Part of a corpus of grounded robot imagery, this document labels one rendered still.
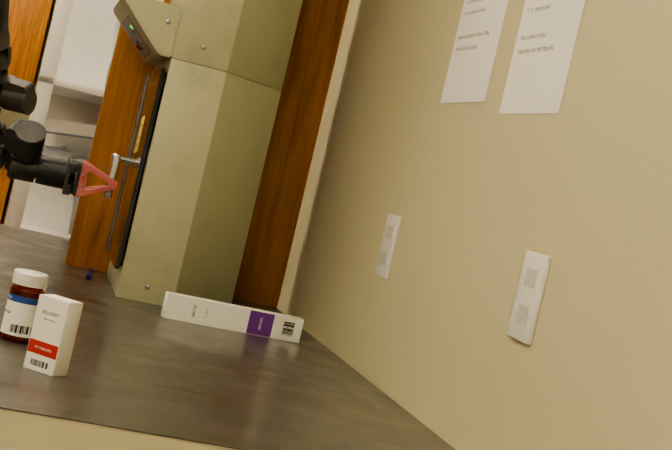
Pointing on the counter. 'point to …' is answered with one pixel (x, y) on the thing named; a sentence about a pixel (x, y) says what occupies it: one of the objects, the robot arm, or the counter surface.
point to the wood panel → (296, 121)
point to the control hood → (151, 23)
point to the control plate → (135, 36)
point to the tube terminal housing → (213, 121)
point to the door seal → (143, 169)
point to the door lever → (118, 168)
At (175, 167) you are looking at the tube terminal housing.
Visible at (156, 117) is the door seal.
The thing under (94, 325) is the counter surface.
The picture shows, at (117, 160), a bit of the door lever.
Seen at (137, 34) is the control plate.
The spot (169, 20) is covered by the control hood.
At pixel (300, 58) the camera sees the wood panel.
